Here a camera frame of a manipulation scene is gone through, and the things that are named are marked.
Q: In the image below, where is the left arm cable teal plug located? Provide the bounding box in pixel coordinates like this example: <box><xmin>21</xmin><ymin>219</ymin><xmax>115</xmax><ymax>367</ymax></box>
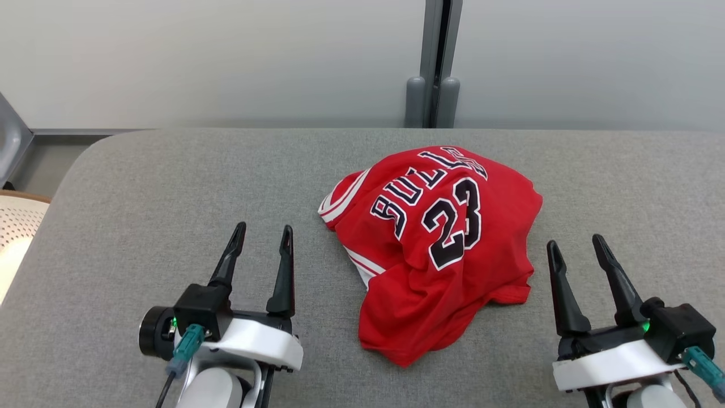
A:
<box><xmin>154</xmin><ymin>323</ymin><xmax>206</xmax><ymax>408</ymax></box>

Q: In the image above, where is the grey metal partition frame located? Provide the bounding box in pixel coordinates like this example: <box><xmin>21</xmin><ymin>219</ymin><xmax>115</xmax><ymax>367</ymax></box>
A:
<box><xmin>0</xmin><ymin>93</ymin><xmax>35</xmax><ymax>188</ymax></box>

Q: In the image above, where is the white mesh chair wooden rim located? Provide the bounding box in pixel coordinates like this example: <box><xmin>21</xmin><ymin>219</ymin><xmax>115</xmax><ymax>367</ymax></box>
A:
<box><xmin>0</xmin><ymin>190</ymin><xmax>52</xmax><ymax>307</ymax></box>

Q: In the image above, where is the right arm cable teal plug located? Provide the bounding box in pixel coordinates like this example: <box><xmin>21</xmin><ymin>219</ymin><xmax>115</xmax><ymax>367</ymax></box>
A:
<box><xmin>674</xmin><ymin>346</ymin><xmax>725</xmax><ymax>408</ymax></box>

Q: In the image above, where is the arm cable teal plug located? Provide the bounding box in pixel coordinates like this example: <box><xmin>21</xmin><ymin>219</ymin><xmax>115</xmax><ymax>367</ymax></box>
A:
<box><xmin>154</xmin><ymin>323</ymin><xmax>206</xmax><ymax>408</ymax></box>
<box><xmin>674</xmin><ymin>346</ymin><xmax>725</xmax><ymax>408</ymax></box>

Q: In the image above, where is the grey rounded partition foot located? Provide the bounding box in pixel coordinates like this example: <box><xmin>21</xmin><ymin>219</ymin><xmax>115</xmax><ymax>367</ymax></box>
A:
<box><xmin>404</xmin><ymin>76</ymin><xmax>426</xmax><ymax>129</ymax></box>
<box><xmin>439</xmin><ymin>76</ymin><xmax>461</xmax><ymax>129</ymax></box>

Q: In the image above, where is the red Bulls 23 jersey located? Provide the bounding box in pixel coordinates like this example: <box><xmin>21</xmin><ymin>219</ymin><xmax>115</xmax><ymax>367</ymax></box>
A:
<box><xmin>317</xmin><ymin>146</ymin><xmax>543</xmax><ymax>368</ymax></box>

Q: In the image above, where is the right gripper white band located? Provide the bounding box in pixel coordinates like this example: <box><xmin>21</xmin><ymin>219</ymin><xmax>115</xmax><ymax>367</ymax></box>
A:
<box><xmin>547</xmin><ymin>233</ymin><xmax>689</xmax><ymax>393</ymax></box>

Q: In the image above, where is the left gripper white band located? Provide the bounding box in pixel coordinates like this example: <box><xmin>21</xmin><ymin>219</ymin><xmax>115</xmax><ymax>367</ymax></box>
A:
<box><xmin>139</xmin><ymin>222</ymin><xmax>304</xmax><ymax>372</ymax></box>

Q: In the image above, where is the grey partition base rail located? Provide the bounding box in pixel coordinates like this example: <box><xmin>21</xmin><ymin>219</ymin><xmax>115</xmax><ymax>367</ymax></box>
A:
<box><xmin>31</xmin><ymin>127</ymin><xmax>153</xmax><ymax>138</ymax></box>

